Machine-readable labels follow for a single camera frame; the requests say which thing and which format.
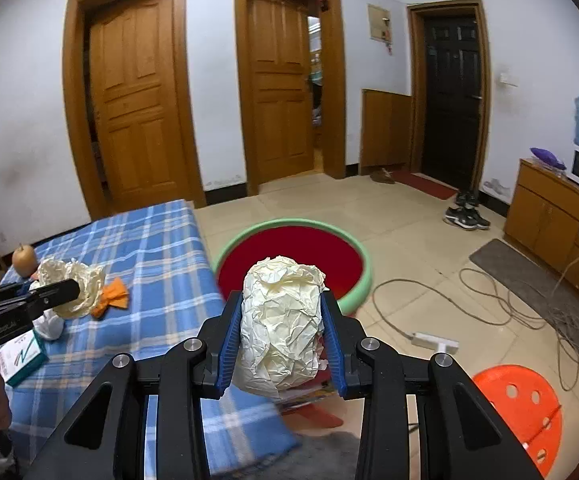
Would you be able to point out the dark shoe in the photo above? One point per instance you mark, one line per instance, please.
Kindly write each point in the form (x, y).
(473, 199)
(462, 198)

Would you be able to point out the cream paper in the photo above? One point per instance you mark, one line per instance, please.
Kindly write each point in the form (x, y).
(279, 320)
(87, 280)

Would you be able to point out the blue plaid bed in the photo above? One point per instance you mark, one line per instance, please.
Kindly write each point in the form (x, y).
(159, 270)

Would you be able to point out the black sneaker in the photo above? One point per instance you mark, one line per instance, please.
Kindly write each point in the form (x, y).
(479, 220)
(457, 219)

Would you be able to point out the orange plastic stool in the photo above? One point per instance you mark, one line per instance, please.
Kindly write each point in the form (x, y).
(519, 415)

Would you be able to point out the red door mat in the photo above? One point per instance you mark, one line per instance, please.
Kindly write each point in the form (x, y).
(427, 185)

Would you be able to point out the black entrance door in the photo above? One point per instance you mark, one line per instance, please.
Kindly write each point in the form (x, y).
(452, 100)

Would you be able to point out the wooden wall panel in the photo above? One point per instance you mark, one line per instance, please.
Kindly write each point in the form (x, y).
(384, 130)

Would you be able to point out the tan wall box cover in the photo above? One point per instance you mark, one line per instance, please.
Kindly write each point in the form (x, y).
(379, 22)

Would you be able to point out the orange paper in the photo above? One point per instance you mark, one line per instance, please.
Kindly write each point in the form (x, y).
(112, 300)

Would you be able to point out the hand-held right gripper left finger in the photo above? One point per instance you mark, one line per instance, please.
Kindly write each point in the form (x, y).
(232, 332)

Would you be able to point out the white wall switch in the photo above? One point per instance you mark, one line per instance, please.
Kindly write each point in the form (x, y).
(508, 79)

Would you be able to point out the red basin with green rim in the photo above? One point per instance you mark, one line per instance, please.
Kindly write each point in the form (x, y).
(289, 245)

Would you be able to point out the wooden panel door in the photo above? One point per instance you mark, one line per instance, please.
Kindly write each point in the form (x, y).
(129, 110)
(277, 85)

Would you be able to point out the brown slipper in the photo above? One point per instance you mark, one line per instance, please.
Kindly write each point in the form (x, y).
(382, 176)

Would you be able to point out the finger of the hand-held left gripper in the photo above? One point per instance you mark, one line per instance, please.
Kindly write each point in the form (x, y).
(54, 294)

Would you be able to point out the wooden cabinet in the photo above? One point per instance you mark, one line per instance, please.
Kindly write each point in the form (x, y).
(549, 210)

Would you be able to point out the grey floor mat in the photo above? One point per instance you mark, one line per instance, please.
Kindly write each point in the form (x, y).
(509, 265)

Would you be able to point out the grey fluffy rug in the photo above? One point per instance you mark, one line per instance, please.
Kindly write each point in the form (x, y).
(329, 455)

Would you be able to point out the white tissue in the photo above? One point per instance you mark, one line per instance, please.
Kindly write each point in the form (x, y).
(49, 327)

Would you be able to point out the white box with striped logo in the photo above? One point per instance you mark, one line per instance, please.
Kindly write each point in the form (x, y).
(19, 357)

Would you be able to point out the brown pear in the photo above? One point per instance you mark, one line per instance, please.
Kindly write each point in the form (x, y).
(24, 260)

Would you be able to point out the purple bag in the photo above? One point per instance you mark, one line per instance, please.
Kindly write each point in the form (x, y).
(547, 157)

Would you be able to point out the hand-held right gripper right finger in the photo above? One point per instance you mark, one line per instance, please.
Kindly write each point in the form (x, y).
(332, 342)

